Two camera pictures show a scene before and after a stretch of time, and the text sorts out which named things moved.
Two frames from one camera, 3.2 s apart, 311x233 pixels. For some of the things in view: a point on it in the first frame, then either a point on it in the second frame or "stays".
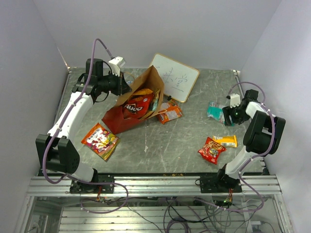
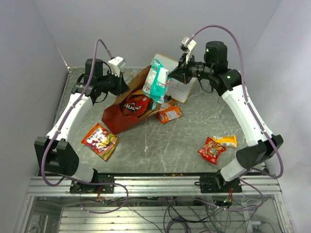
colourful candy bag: x=101 y=141 stays
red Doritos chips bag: x=137 y=107 stays
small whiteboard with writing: x=178 y=78 stays
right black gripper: x=227 y=111 to x=181 y=73
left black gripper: x=123 y=87 stays
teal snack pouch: x=215 y=110 to x=157 y=82
